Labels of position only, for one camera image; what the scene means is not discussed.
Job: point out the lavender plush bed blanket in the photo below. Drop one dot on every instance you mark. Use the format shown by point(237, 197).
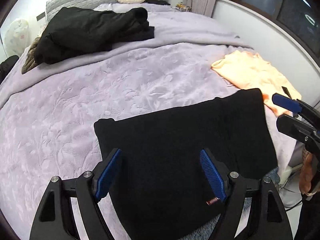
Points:
point(48, 114)

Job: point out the black pants with patterned lining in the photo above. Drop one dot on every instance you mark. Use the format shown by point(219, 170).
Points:
point(161, 191)

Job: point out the peach folded garment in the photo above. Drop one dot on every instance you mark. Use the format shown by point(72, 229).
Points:
point(246, 70)

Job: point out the brown knitted garment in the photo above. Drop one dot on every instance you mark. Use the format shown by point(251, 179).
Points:
point(30, 61)

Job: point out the white floral bag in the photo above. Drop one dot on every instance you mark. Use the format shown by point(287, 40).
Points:
point(16, 38)

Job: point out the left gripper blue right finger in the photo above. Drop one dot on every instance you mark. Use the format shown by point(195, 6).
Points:
point(267, 216)

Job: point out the black jacket pile on bed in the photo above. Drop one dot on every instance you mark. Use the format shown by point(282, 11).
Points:
point(73, 32)

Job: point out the dark framed window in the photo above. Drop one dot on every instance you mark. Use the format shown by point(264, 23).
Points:
point(299, 18)

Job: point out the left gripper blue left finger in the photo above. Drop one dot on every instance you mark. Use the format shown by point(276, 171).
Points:
point(54, 217)

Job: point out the black clothes beside bed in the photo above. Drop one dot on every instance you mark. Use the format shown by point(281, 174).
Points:
point(6, 66)

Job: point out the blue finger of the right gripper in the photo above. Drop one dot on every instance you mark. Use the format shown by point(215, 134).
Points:
point(296, 129)
point(299, 107)

